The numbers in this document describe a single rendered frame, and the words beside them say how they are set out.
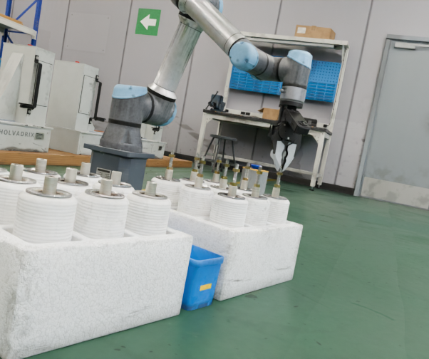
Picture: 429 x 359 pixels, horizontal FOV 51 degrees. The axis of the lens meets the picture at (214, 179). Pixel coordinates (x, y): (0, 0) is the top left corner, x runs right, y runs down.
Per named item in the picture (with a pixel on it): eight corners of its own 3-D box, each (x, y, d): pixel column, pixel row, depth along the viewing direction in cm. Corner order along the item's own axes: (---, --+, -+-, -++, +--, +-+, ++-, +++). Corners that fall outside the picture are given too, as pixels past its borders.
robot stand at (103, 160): (70, 227, 158) (83, 142, 156) (100, 221, 176) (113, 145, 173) (114, 240, 152) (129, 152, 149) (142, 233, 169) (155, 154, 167)
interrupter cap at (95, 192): (76, 191, 86) (76, 188, 86) (107, 192, 92) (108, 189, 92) (100, 200, 81) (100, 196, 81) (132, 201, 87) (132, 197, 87)
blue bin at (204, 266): (104, 271, 119) (111, 226, 118) (135, 266, 128) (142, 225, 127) (188, 313, 101) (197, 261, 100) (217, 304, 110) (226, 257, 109)
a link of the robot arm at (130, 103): (100, 117, 159) (107, 78, 158) (128, 122, 170) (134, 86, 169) (124, 121, 152) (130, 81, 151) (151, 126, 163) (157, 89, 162)
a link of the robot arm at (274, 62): (244, 49, 140) (275, 50, 134) (261, 58, 149) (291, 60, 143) (239, 75, 141) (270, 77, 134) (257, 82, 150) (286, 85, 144)
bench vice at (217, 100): (214, 112, 606) (218, 94, 604) (226, 114, 601) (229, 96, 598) (203, 108, 568) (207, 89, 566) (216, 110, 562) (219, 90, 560)
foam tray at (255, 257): (117, 255, 135) (127, 196, 134) (199, 245, 166) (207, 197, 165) (219, 301, 112) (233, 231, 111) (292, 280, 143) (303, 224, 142)
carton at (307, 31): (299, 43, 610) (302, 30, 609) (333, 45, 592) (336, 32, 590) (294, 37, 585) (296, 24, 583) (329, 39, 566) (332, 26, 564)
